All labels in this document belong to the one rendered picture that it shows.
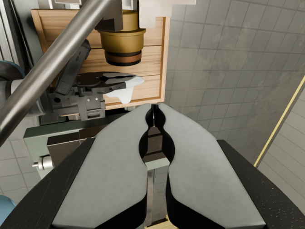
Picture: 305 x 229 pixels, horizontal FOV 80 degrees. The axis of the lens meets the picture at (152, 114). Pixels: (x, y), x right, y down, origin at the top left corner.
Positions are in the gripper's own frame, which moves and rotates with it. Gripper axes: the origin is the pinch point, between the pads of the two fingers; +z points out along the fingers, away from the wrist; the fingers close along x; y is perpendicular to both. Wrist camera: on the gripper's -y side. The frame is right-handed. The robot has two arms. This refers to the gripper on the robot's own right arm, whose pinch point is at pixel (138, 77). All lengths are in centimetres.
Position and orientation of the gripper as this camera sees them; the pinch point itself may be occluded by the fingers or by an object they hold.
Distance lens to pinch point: 43.2
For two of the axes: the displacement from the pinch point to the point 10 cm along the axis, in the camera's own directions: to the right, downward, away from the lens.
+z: 9.4, -1.6, 2.9
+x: 3.3, 5.2, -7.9
